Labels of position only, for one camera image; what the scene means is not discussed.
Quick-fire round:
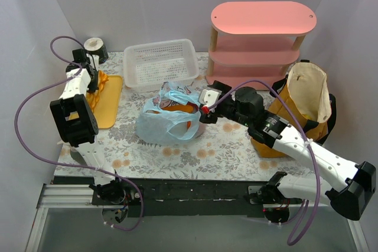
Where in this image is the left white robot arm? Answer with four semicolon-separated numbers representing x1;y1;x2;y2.
50;49;115;173

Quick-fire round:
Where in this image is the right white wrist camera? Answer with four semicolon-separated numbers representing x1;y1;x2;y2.
198;88;221;114

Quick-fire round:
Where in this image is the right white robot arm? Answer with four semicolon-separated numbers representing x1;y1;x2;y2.
199;81;376;221

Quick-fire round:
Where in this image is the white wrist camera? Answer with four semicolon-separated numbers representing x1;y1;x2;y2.
198;88;221;114
72;48;87;63

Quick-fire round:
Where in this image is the blue plastic grocery bag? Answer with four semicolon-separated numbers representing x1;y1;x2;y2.
135;82;205;146

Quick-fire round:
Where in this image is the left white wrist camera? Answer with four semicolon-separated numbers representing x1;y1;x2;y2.
72;48;87;63

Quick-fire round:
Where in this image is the pink three-tier shelf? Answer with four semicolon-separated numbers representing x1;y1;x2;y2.
206;1;317;90

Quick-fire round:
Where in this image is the orange twisted snack food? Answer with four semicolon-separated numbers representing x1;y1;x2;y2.
86;71;109;112

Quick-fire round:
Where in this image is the yellow canvas tote bag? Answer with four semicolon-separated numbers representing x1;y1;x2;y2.
250;60;337;158

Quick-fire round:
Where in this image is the floral table mat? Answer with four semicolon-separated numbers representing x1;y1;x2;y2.
54;51;325;183

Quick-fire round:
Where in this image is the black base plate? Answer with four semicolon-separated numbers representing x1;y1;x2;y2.
89;178;300;218

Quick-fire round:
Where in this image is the yellow plastic tray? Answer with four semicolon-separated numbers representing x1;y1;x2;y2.
85;74;123;129

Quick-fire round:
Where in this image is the aluminium rail frame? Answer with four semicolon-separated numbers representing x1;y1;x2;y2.
24;183;370;252

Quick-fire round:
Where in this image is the white plastic basket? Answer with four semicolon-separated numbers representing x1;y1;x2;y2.
123;39;200;91

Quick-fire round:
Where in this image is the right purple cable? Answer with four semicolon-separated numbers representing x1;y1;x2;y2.
203;79;322;246

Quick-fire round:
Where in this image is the dark tape roll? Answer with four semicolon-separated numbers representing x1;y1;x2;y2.
84;37;109;64

